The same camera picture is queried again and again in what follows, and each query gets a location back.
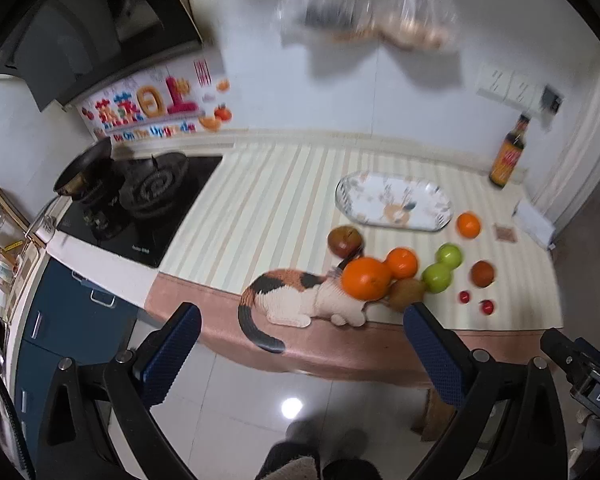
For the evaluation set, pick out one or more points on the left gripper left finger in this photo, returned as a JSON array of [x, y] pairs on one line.
[[162, 354]]

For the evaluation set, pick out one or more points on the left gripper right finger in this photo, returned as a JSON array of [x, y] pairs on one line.
[[447, 361]]

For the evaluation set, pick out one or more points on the brown kiwi fruit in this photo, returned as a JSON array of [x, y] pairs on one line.
[[405, 292]]

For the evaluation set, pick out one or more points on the dark reddish orange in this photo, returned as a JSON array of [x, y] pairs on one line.
[[482, 274]]

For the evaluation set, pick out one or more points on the medium orange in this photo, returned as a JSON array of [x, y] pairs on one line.
[[402, 263]]

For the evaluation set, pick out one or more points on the large orange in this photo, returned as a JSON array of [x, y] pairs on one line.
[[366, 279]]

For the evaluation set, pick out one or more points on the small orange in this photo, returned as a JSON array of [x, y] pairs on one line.
[[468, 225]]

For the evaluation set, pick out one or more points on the red green apple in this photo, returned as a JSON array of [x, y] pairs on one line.
[[344, 241]]

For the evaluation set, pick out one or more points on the blue cabinet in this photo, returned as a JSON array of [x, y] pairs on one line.
[[68, 318]]

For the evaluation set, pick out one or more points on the black gas stove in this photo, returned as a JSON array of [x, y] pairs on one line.
[[133, 208]]

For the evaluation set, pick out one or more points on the white folded paper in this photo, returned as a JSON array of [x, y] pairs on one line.
[[535, 224]]

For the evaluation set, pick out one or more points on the floral oval plate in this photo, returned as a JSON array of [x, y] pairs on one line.
[[393, 202]]

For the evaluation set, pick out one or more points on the black frying pan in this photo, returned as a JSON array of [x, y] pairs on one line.
[[85, 169]]

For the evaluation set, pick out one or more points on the soy sauce bottle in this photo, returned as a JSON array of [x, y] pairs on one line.
[[510, 152]]

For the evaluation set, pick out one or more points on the black range hood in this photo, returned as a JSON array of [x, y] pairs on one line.
[[65, 50]]

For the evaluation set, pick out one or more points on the hanging plastic bags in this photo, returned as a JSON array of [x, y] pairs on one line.
[[412, 25]]

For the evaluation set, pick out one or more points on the colourful wall sticker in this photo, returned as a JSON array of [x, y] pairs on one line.
[[188, 95]]

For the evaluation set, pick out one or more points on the white wall sockets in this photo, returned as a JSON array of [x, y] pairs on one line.
[[510, 87]]

